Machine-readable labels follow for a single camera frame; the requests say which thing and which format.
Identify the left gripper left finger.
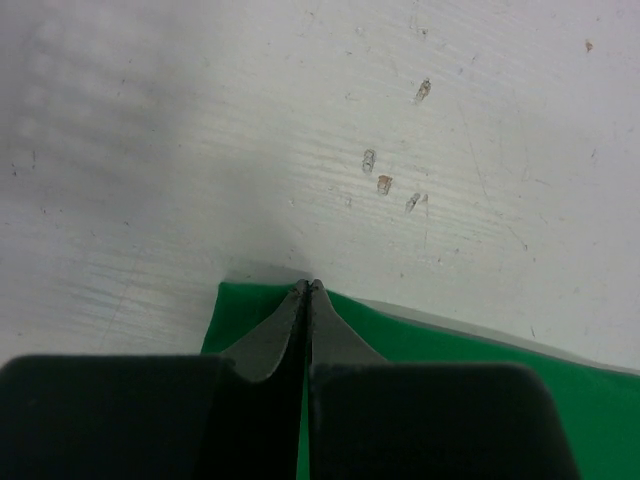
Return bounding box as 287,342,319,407
1,281,306,479

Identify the green t-shirt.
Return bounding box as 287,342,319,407
201,282,639,479

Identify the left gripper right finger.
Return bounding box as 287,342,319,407
308,281,580,479

